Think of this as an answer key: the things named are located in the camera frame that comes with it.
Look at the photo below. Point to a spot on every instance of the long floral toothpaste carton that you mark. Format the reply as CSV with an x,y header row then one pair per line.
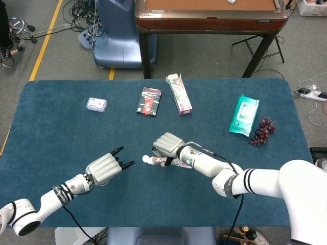
x,y
180,97

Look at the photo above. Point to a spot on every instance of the blue grey robot torso base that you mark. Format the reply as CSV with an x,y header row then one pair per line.
x,y
161,236

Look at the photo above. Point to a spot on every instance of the floral toothpaste tube white cap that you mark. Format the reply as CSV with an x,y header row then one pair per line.
x,y
146,159

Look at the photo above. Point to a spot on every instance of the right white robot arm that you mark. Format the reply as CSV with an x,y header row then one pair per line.
x,y
255,181

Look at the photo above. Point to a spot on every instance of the green wet wipes pack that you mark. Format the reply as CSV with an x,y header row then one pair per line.
x,y
244,114

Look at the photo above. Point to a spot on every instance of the black case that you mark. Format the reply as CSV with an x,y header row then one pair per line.
x,y
318,151

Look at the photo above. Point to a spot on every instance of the black red patterned box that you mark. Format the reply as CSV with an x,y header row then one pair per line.
x,y
149,102

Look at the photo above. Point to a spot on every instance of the small clear plastic box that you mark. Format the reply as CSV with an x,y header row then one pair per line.
x,y
96,104

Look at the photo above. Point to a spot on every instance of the white power strip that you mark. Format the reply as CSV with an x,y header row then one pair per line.
x,y
311,95

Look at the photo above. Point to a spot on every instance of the grey sneaker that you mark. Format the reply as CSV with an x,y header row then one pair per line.
x,y
322,163

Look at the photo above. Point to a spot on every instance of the blue felt table cover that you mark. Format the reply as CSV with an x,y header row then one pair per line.
x,y
76,132

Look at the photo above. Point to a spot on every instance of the purple grape bunch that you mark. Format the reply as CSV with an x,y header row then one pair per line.
x,y
263,132

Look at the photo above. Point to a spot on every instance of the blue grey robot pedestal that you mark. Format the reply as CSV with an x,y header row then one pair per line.
x,y
115,46

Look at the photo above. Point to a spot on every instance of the brown mahjong table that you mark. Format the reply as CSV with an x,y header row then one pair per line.
x,y
204,23

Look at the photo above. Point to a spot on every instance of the white storage basket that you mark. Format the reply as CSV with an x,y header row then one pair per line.
x,y
311,9

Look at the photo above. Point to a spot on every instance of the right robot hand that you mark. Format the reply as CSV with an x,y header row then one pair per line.
x,y
167,145

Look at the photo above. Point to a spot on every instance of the dark bottle yellow cap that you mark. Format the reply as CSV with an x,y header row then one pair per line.
x,y
246,231

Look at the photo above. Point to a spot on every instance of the chrome wheeled stool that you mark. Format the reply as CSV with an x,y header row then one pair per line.
x,y
18,23

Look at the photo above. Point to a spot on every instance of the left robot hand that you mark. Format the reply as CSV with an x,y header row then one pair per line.
x,y
104,168

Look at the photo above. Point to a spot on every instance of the person in dark clothes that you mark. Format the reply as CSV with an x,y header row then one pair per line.
x,y
6,57

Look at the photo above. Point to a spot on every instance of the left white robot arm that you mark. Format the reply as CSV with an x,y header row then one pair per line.
x,y
51,199

